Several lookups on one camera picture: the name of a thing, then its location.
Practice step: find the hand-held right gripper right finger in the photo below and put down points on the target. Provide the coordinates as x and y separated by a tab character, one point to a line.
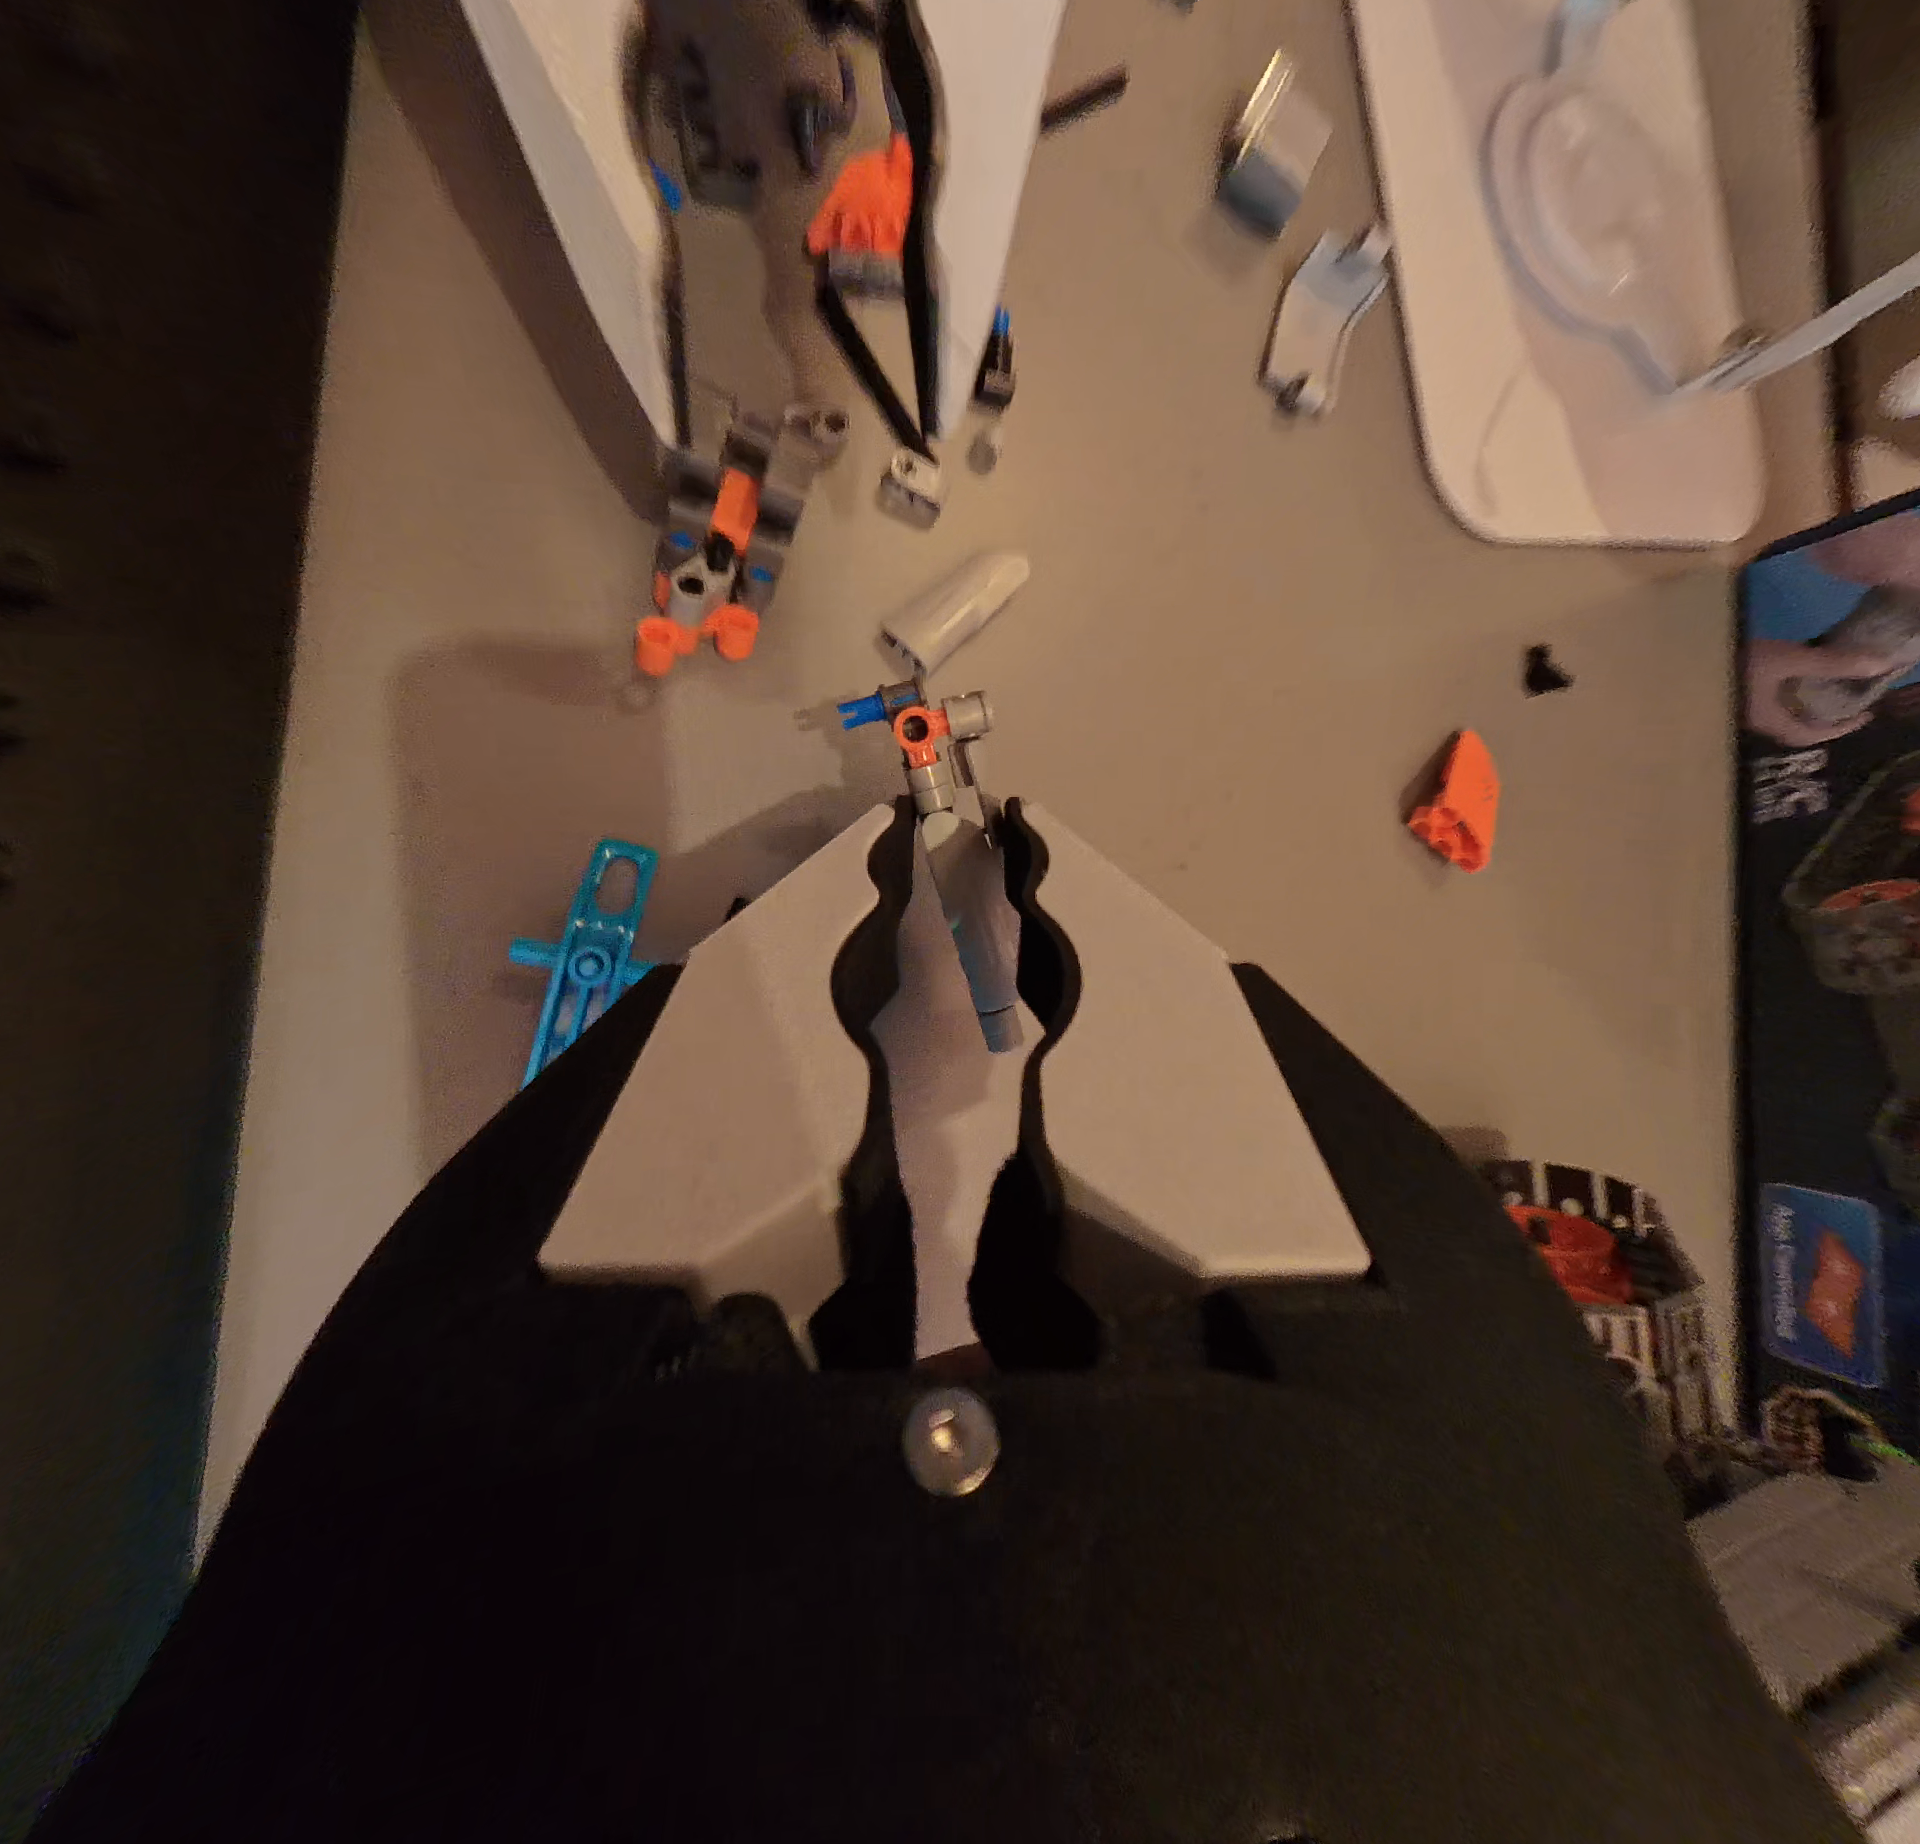
1202	1124

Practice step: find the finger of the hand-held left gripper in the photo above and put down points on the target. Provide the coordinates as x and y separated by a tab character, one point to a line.
989	74
554	105

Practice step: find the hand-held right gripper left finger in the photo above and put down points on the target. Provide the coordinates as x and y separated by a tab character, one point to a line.
704	1124

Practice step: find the grey white orange brick arm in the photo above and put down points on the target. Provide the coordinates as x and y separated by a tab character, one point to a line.
975	945

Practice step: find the grey orange brick claw assembly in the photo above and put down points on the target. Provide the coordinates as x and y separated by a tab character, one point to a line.
782	487

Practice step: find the short black axle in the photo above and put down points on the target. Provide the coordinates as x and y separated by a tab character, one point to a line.
1082	97

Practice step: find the orange panel brick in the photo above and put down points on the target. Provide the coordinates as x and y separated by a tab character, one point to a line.
863	209

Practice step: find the cyan plastic brick tool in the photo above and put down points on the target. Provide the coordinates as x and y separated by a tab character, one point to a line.
578	958

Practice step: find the black blue pin connector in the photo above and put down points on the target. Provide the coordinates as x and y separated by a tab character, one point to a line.
997	367

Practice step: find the light grey box panel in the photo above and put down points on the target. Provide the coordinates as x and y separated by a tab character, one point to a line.
1275	164

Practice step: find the long black axle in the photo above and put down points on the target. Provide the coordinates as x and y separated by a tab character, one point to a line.
863	351

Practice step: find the grey tracked toy robot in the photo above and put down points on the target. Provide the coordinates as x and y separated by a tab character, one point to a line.
1575	1244

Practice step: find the orange wedge brick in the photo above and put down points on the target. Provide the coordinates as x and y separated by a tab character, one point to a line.
1453	808

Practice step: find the light grey curved panel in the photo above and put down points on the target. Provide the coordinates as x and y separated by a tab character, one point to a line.
1320	316

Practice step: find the light grey two-hole connector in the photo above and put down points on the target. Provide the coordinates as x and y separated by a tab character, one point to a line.
914	487

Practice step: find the white curved blade panel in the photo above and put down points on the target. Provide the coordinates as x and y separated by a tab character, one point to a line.
962	608

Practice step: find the small black brick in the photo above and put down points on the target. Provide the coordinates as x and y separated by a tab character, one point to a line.
1546	674

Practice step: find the dark blue robot kit box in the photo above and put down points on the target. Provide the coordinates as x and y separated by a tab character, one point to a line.
1832	975

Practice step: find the white book stand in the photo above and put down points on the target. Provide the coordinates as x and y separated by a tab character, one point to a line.
1575	420

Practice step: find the black perforated pad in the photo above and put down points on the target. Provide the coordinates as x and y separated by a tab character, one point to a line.
152	674

